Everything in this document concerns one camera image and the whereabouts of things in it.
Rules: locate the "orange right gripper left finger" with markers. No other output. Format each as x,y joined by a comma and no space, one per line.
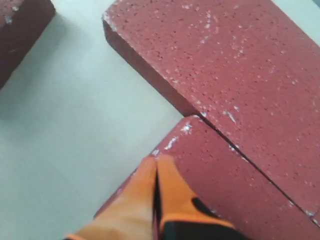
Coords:
131,214

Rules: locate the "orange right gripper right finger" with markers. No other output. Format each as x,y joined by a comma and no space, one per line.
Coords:
183,216

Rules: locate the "red brick front row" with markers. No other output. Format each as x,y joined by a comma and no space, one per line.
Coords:
229,185

